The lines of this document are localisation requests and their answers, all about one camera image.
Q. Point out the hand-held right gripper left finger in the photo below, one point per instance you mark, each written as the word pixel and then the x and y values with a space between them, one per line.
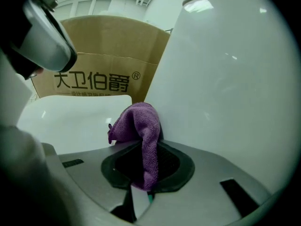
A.
pixel 89 171

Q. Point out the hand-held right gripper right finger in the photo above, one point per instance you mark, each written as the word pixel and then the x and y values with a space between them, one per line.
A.
pixel 211 185

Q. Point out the purple microfibre cloth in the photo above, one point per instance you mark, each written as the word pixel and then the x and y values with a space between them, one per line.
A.
pixel 141 121

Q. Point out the white toilet with lid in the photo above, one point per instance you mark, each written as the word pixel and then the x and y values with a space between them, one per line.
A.
pixel 223 79

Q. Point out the large brown cardboard box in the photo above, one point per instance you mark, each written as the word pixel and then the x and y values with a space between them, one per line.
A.
pixel 105 43

